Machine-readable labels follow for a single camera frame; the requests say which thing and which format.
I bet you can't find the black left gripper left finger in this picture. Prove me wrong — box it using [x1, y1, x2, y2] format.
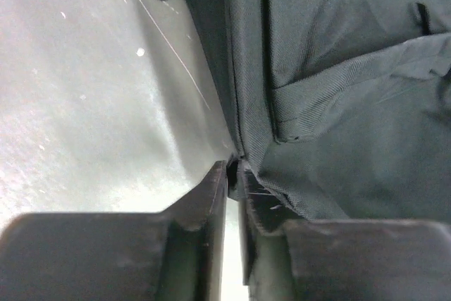
[1, 161, 228, 300]

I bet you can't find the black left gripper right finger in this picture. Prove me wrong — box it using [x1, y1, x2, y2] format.
[236, 161, 450, 300]

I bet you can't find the black student backpack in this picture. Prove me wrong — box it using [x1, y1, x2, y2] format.
[186, 0, 450, 222]

